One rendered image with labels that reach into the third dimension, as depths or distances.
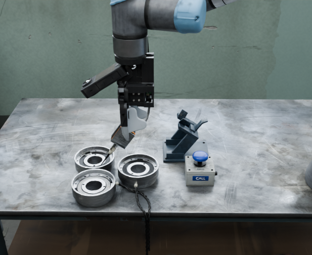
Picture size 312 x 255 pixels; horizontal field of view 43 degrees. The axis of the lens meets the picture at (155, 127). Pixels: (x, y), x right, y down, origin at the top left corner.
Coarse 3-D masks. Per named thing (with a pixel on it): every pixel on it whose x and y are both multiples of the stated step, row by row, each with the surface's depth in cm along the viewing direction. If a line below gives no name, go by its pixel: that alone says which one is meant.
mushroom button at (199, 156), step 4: (196, 152) 101; (200, 152) 101; (204, 152) 101; (192, 156) 100; (196, 156) 99; (200, 156) 99; (204, 156) 99; (196, 160) 99; (200, 160) 99; (204, 160) 99
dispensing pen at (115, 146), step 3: (120, 123) 98; (117, 129) 97; (114, 132) 99; (135, 132) 98; (111, 135) 100; (111, 138) 98; (114, 144) 99; (111, 147) 100; (114, 147) 99; (111, 150) 100; (114, 150) 100; (108, 153) 101; (111, 153) 101; (108, 156) 101; (105, 159) 102; (102, 162) 102
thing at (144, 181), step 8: (120, 160) 103; (128, 160) 105; (152, 160) 105; (120, 168) 102; (128, 168) 102; (136, 168) 105; (144, 168) 104; (120, 176) 100; (128, 176) 98; (144, 176) 98; (152, 176) 99; (128, 184) 99; (144, 184) 99
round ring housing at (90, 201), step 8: (80, 176) 99; (88, 176) 100; (104, 176) 99; (112, 176) 98; (72, 184) 95; (88, 184) 98; (96, 184) 99; (104, 184) 97; (112, 184) 97; (72, 192) 95; (88, 192) 94; (96, 192) 94; (104, 192) 92; (112, 192) 94; (80, 200) 93; (88, 200) 92; (96, 200) 92; (104, 200) 93
